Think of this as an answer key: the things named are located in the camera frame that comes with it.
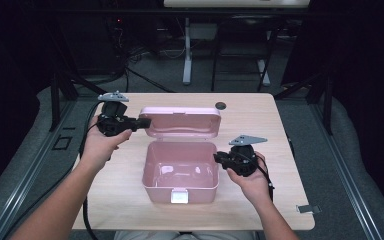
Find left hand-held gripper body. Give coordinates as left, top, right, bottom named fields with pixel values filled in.
left=96, top=90, right=140, bottom=138

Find pink storage box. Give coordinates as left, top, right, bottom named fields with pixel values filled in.
left=139, top=106, right=222, bottom=205

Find person's left hand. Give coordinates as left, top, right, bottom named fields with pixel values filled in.
left=79, top=114, right=133, bottom=173

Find black metal stand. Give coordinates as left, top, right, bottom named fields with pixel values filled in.
left=48, top=71, right=108, bottom=133
left=274, top=71, right=334, bottom=136

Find aluminium floor rail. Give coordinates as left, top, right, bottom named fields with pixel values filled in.
left=311, top=99, right=384, bottom=240
left=0, top=99, right=78, bottom=240

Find person's light trousers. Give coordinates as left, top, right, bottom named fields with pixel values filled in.
left=113, top=230, right=258, bottom=240

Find right hand-held gripper cable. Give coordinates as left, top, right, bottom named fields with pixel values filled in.
left=253, top=154, right=276, bottom=204

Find tangle of cables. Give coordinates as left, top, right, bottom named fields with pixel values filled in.
left=108, top=19, right=188, bottom=68

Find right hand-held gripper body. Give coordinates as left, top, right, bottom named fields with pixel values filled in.
left=224, top=134, right=268, bottom=178

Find dark equipment rack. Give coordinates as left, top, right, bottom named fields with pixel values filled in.
left=59, top=13, right=124, bottom=76

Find left hand-held gripper cable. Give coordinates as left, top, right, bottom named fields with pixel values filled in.
left=78, top=101, right=105, bottom=240

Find grey table bracket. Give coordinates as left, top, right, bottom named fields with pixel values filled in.
left=296, top=204, right=322, bottom=214

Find person's right hand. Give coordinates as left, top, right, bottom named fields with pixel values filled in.
left=226, top=151, right=275, bottom=208

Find white desk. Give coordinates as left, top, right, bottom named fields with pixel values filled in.
left=163, top=0, right=311, bottom=87

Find black floor cable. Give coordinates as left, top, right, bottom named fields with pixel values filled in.
left=123, top=64, right=176, bottom=94

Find black chair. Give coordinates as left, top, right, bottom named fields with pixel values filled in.
left=210, top=14, right=281, bottom=93

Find hand-held gripper cable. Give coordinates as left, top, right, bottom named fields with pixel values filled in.
left=78, top=101, right=105, bottom=240
left=253, top=154, right=276, bottom=204

